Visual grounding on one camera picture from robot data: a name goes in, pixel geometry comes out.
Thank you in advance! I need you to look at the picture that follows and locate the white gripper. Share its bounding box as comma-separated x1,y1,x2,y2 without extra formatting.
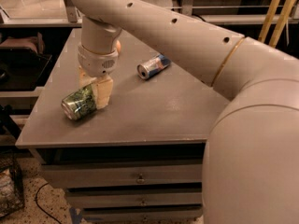
78,44,119,109

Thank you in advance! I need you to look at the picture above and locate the green soda can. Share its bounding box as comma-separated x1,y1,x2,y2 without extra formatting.
61,85,96,120

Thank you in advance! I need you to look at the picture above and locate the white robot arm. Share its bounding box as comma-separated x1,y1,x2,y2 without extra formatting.
72,0,299,224

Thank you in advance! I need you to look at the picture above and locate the blue silver energy drink can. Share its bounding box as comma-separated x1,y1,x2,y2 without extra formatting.
136,54,171,80

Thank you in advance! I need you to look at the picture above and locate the orange fruit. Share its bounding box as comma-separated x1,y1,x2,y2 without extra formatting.
116,40,121,53

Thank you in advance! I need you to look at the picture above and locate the dark chair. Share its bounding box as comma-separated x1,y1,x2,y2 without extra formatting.
0,33,52,91

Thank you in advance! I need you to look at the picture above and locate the grey drawer cabinet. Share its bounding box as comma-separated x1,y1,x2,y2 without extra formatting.
15,27,232,224

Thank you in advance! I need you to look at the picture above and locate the top grey drawer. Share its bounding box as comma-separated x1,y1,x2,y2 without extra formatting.
40,160,202,189

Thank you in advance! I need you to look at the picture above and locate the grey drawer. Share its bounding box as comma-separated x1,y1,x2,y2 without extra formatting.
66,189,202,208
82,206,202,222
40,160,202,189

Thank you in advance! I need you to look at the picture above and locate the middle grey drawer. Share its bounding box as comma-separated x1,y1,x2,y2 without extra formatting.
66,189,202,208

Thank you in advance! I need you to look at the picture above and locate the bottom grey drawer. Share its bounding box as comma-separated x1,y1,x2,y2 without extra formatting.
82,206,202,222

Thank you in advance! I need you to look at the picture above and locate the wooden yellow rack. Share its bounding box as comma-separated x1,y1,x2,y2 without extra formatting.
258,0,297,48

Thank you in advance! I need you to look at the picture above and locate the black floor cable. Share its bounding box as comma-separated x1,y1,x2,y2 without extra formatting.
35,182,64,224

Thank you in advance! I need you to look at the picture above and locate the black wire basket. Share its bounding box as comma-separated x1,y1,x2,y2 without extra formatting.
0,150,24,218

